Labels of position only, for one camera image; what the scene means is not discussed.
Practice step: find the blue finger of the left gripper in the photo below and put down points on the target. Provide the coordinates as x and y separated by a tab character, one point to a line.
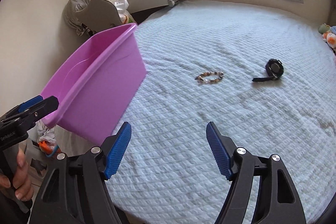
41	109
24	106

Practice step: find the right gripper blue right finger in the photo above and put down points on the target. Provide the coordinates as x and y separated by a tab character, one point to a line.
239	167

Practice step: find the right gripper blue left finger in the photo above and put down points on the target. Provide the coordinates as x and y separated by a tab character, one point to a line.
98	165

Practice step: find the left hand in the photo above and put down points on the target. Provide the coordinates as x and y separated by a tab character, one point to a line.
21	181

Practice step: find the pile of clothes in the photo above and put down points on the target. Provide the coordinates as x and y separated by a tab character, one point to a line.
45	134

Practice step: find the orange item on floor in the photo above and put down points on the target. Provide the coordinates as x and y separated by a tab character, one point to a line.
50	150

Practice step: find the purple plastic tub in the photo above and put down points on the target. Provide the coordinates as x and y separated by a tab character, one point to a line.
95	85

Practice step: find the white quilted bed cover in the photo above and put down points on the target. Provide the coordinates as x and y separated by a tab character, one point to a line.
200	59

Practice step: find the grey garment on chair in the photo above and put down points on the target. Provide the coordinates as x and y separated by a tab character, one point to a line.
71	19

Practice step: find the grey chair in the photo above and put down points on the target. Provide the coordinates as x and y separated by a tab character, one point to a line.
99	15

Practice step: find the white plastic bag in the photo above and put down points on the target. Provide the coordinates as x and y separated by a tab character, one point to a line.
124	14

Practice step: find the small plush toys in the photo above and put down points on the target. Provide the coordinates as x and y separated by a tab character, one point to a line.
328	35

